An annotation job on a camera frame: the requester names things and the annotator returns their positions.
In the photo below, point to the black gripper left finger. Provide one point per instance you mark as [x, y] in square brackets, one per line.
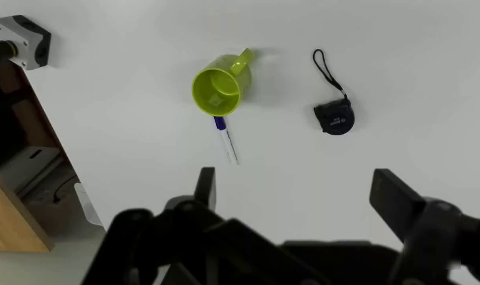
[205, 191]

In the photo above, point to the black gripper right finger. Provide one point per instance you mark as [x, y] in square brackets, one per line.
[395, 202]

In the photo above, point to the white marker with blue cap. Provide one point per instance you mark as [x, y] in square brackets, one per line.
[221, 126]

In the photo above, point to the lime green mug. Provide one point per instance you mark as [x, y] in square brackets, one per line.
[221, 88]

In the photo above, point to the wooden cabinet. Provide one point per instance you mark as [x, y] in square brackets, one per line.
[20, 232]

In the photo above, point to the black tape measure with strap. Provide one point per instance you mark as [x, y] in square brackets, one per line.
[338, 116]

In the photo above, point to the grey black camera on mount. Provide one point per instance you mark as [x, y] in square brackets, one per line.
[25, 43]

